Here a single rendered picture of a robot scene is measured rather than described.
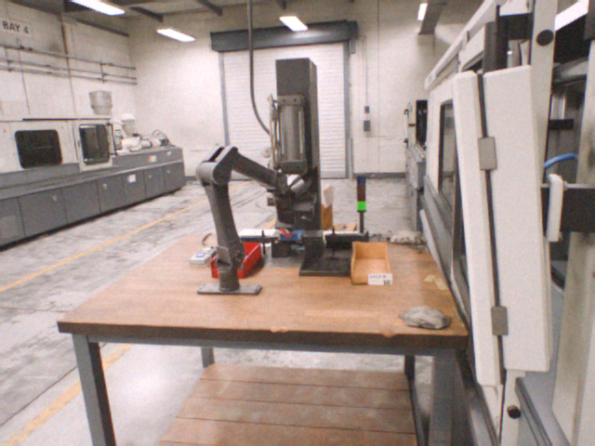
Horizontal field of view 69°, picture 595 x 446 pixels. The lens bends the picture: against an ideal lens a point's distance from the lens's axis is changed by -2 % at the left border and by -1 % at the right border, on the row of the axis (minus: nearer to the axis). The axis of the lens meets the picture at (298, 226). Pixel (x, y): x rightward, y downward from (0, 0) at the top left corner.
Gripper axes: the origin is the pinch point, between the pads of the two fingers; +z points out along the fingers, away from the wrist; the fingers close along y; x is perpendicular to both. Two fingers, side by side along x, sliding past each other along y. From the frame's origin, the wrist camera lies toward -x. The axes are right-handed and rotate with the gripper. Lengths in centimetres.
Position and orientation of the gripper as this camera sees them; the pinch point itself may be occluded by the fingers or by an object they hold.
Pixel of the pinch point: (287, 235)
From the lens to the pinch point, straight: 162.4
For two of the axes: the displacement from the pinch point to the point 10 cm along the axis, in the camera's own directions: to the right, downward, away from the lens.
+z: 1.0, 7.3, 6.8
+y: 1.1, -6.9, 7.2
